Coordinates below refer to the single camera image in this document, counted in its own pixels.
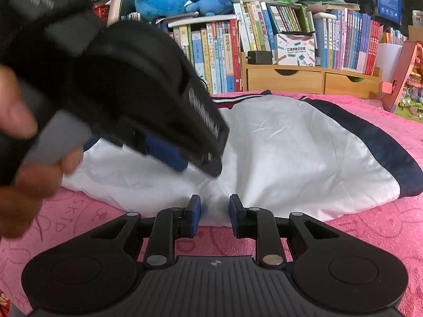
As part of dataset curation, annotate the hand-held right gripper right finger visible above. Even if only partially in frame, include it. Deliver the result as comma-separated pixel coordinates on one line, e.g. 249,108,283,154
230,194,339,269

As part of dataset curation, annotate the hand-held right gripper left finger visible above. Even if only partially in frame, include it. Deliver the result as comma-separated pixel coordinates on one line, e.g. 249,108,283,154
89,194,201,269

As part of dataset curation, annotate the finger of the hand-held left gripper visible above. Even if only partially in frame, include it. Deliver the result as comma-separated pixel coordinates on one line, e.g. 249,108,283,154
185,128,229,178
145,133,191,173

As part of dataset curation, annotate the white and navy jacket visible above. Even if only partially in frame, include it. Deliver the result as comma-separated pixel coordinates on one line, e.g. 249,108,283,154
61,90,423,228

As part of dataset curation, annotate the person's left hand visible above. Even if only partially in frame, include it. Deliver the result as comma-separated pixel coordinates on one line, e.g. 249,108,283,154
0,65,84,239

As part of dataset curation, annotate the small red plastic crate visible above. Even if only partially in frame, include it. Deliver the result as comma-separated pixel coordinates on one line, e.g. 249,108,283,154
93,4,111,24

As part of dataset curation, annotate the beige board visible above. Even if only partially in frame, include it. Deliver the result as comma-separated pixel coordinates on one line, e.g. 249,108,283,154
106,0,126,27

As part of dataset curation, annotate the large blue plush toy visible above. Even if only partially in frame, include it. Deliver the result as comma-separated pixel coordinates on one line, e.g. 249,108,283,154
133,0,202,22

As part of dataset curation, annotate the row of colourful children's books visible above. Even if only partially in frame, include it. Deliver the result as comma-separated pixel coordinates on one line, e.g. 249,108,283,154
167,20,244,95

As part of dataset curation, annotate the wooden drawer organizer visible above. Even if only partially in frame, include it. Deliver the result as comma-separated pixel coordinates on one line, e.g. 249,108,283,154
241,52,383,100

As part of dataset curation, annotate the black power adapter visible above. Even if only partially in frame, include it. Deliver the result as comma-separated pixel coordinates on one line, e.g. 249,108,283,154
247,50,273,65

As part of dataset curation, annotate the small blue plush toy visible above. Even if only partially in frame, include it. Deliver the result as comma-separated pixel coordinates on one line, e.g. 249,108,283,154
185,0,235,17

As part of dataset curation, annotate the white label printer box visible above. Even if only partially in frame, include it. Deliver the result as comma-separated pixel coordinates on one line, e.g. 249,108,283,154
274,33,316,66

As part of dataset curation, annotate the row of green spine books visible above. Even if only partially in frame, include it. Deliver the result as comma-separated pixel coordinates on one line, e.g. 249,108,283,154
233,1,318,53

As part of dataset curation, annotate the row of pastel spine books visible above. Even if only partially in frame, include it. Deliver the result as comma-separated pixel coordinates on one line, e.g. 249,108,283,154
312,8,384,76

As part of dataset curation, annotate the orange wooden stand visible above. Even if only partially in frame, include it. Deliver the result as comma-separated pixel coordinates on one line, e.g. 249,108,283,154
380,40,423,113

